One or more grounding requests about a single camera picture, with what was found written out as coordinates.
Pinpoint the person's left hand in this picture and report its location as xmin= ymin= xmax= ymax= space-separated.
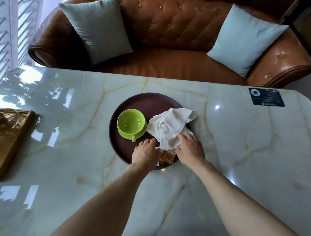
xmin=131 ymin=139 xmax=161 ymax=174

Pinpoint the person's right hand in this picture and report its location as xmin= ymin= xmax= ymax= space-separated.
xmin=174 ymin=133 xmax=206 ymax=167

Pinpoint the white cloth napkin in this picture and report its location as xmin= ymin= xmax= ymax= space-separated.
xmin=146 ymin=108 xmax=197 ymax=150

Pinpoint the person's left forearm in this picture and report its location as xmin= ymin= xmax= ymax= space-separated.
xmin=50 ymin=162 xmax=156 ymax=236

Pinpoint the person's right forearm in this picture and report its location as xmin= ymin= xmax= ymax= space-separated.
xmin=192 ymin=159 xmax=300 ymax=236

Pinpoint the brown foil packet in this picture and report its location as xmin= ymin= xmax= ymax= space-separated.
xmin=159 ymin=149 xmax=177 ymax=166

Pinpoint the green saucer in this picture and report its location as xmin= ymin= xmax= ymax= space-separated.
xmin=118 ymin=119 xmax=148 ymax=141

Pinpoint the green cup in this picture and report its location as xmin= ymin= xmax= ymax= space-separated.
xmin=117 ymin=109 xmax=146 ymax=142

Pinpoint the round dark brown tray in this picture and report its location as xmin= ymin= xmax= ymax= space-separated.
xmin=109 ymin=93 xmax=192 ymax=171

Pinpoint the dark blue card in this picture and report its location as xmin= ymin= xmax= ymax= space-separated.
xmin=248 ymin=88 xmax=285 ymax=107

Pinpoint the brown leather tufted sofa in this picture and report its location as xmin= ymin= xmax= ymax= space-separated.
xmin=28 ymin=0 xmax=311 ymax=88

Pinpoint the light blue cushion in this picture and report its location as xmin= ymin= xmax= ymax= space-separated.
xmin=207 ymin=4 xmax=289 ymax=79
xmin=59 ymin=0 xmax=133 ymax=66

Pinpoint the gold rectangular tray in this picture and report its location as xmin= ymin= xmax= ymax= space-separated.
xmin=0 ymin=109 xmax=41 ymax=181

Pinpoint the clear glass dish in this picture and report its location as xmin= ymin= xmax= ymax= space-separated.
xmin=0 ymin=109 xmax=23 ymax=137

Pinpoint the glass window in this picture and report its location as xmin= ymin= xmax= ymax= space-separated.
xmin=0 ymin=0 xmax=45 ymax=81

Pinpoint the dark wooden furniture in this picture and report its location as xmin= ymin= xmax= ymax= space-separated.
xmin=279 ymin=0 xmax=311 ymax=37

